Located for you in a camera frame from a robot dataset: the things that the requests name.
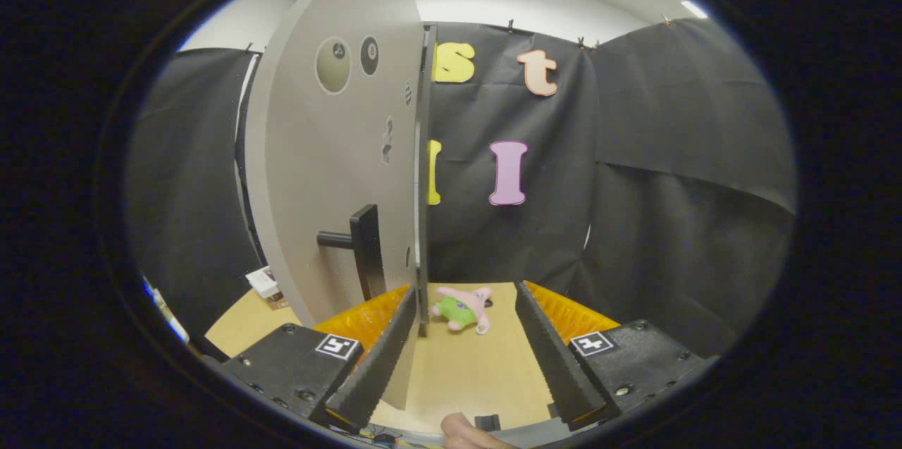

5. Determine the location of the small white box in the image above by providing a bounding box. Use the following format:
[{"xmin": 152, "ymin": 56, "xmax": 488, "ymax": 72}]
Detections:
[{"xmin": 245, "ymin": 266, "xmax": 284, "ymax": 300}]

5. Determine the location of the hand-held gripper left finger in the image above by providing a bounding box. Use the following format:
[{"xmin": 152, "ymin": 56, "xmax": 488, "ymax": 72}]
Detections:
[{"xmin": 218, "ymin": 284, "xmax": 418, "ymax": 434}]

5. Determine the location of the black backdrop cloth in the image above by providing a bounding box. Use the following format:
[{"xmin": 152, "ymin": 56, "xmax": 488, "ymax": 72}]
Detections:
[{"xmin": 125, "ymin": 18, "xmax": 798, "ymax": 358}]

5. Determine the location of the pink green plush toy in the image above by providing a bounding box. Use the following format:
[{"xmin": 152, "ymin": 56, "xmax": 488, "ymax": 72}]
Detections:
[{"xmin": 431, "ymin": 285, "xmax": 493, "ymax": 336}]

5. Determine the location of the grey shoe cabinet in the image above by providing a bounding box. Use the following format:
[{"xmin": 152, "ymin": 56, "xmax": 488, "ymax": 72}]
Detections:
[{"xmin": 414, "ymin": 23, "xmax": 439, "ymax": 326}]

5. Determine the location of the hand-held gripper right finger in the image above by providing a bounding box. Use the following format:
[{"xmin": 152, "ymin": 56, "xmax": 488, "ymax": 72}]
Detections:
[{"xmin": 514, "ymin": 281, "xmax": 721, "ymax": 431}]

